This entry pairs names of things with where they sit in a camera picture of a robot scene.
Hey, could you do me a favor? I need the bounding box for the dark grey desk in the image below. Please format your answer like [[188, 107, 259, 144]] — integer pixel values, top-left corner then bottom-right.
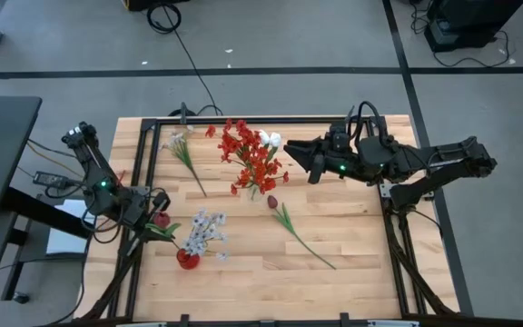
[[0, 95, 43, 214]]

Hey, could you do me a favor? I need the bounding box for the black metal frame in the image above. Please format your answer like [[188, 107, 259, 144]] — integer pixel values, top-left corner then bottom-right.
[[79, 115, 460, 322]]

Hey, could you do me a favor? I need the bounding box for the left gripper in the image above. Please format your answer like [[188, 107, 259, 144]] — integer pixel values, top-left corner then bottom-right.
[[123, 186, 175, 258]]

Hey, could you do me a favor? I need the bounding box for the small white flower spray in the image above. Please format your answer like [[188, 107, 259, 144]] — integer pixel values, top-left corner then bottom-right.
[[161, 130, 208, 198]]

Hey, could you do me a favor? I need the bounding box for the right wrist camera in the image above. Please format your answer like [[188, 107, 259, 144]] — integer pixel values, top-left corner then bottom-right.
[[329, 121, 351, 151]]

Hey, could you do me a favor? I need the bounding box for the black coiled floor cable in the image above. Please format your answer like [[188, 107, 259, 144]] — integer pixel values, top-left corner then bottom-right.
[[146, 2, 224, 117]]

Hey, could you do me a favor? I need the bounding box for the pale lavender flower bunch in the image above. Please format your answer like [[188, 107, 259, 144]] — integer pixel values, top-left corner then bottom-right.
[[180, 207, 231, 263]]

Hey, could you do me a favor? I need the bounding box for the thin black equipment cable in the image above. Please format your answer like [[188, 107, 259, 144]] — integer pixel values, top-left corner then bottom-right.
[[432, 30, 511, 68]]

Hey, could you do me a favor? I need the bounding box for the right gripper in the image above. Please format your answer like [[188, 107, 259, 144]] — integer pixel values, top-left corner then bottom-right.
[[283, 135, 358, 184]]

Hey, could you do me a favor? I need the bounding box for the dark red tulip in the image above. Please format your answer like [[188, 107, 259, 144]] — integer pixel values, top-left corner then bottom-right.
[[266, 193, 338, 271], [144, 211, 183, 251]]

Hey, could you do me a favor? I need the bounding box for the white flat board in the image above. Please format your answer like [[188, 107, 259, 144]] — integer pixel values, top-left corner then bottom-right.
[[45, 198, 99, 255]]

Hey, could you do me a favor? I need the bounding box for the red flower bunch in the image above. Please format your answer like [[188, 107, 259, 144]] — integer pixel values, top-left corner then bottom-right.
[[204, 118, 270, 194], [228, 156, 291, 197]]

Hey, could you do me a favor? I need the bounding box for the thin coloured wire bundle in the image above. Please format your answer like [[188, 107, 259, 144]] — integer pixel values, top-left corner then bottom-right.
[[25, 138, 81, 178]]

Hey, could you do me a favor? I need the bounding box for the black equipment box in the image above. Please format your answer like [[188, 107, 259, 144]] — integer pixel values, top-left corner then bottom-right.
[[423, 0, 523, 54]]

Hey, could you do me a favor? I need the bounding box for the black power adapter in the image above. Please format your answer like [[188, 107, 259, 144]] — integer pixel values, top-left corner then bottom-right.
[[33, 171, 70, 190]]

